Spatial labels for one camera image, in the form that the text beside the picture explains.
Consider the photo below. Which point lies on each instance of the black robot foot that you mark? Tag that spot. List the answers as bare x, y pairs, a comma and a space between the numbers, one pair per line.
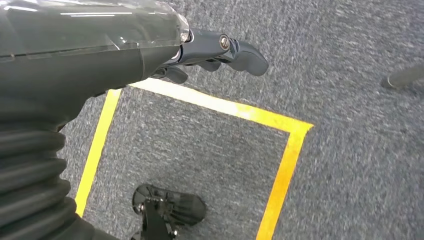
172, 208

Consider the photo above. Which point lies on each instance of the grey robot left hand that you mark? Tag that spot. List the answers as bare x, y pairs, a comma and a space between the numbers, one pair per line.
82, 49

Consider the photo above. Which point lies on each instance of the stainless steel workbench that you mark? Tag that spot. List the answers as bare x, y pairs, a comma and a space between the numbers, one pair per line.
404, 76

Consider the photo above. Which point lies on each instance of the yellow floor tape square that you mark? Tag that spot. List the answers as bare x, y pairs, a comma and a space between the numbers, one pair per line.
286, 172

